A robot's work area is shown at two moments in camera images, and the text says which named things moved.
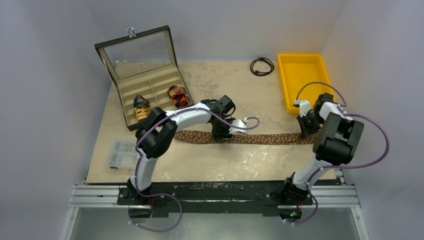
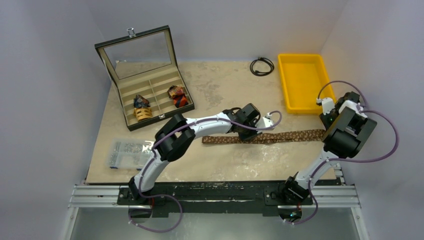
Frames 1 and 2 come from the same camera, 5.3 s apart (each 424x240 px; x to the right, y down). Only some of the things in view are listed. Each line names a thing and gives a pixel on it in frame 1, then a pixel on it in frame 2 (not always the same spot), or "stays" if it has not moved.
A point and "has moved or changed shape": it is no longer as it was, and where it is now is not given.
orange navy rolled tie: (180, 100) stays
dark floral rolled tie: (140, 102) stays
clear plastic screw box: (122, 154) stays
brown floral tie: (198, 137) has moved or changed shape
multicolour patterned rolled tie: (173, 91) stays
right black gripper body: (308, 129) → (325, 120)
